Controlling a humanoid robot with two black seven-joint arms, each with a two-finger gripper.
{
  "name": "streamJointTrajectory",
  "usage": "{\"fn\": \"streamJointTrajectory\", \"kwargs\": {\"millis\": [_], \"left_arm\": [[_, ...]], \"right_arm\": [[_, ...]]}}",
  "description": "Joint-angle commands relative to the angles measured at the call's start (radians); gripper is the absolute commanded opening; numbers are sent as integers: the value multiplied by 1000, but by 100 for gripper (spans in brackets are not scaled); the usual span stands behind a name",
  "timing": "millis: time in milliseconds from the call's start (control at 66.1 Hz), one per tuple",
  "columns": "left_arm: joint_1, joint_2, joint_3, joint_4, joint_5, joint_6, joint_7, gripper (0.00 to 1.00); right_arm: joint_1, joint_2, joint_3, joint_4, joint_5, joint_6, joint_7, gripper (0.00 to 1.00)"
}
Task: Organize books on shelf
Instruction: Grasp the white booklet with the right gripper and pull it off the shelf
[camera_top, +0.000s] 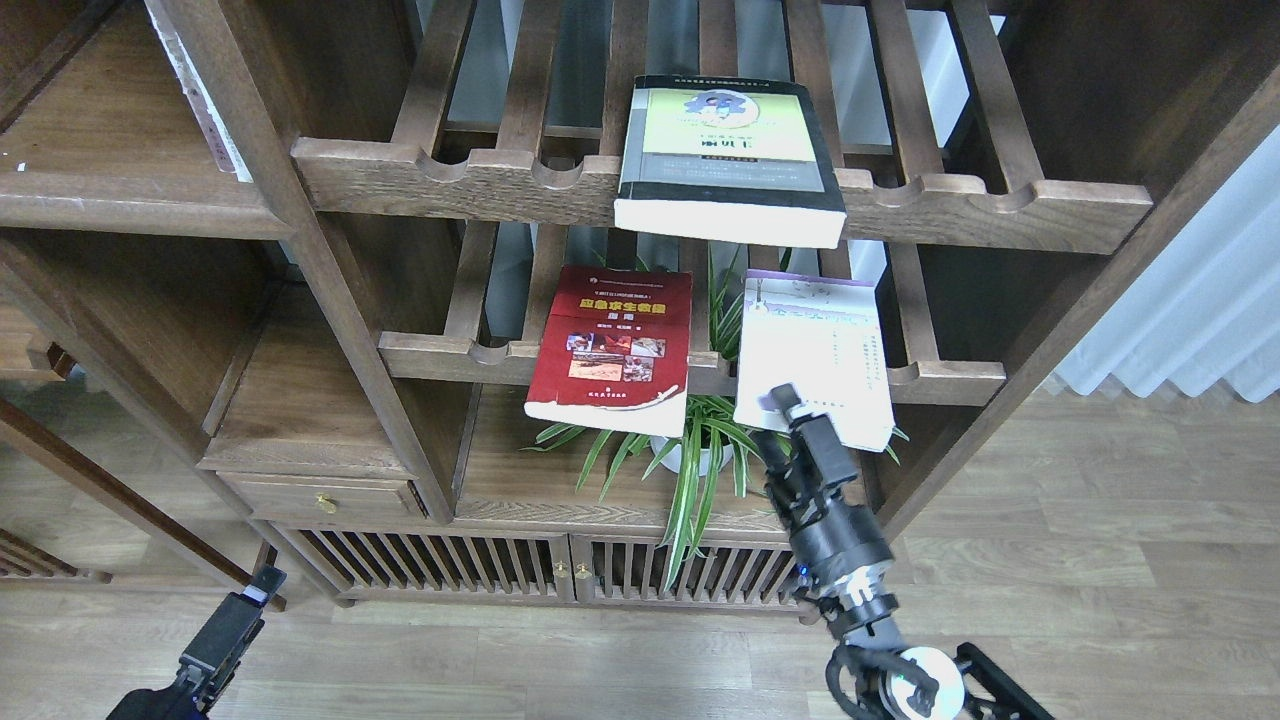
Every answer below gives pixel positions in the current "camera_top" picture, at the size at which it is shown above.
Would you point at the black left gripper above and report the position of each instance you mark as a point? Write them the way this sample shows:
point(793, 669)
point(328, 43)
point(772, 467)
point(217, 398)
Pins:
point(210, 658)

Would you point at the wooden furniture at left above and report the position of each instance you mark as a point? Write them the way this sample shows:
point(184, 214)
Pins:
point(29, 355)

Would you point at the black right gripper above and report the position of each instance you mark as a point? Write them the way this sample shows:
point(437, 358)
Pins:
point(839, 549)

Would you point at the green spider plant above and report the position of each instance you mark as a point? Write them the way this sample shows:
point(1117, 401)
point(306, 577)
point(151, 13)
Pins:
point(712, 441)

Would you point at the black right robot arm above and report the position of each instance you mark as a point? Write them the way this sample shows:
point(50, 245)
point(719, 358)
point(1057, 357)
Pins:
point(873, 673)

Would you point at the white curtain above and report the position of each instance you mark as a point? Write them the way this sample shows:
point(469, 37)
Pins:
point(1205, 313)

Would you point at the white and purple book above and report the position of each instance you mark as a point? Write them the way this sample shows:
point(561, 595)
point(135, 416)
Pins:
point(822, 336)

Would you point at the white book upright on shelf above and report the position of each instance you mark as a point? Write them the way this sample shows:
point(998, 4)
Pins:
point(223, 148)

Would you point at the dark wooden bookshelf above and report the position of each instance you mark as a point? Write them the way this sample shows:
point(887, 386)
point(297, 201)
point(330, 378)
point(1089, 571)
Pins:
point(361, 319)

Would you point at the yellow and black book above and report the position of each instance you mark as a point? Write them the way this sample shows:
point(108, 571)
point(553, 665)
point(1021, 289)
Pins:
point(728, 159)

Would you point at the red cover book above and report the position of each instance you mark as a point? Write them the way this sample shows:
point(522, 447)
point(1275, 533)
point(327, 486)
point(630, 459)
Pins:
point(615, 352)

